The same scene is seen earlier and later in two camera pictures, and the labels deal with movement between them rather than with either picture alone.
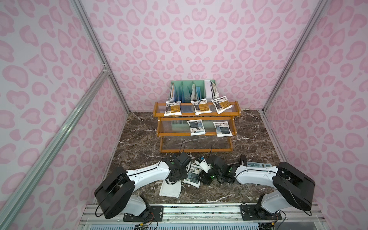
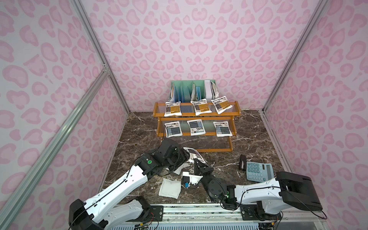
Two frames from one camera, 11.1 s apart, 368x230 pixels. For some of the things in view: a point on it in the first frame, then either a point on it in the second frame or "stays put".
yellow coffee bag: x=201 y=106 stays put
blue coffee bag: x=222 y=129 stays put
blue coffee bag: x=192 y=170 to x=173 y=129
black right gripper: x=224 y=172 to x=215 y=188
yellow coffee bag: x=221 y=104 stays put
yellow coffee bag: x=173 y=108 stays put
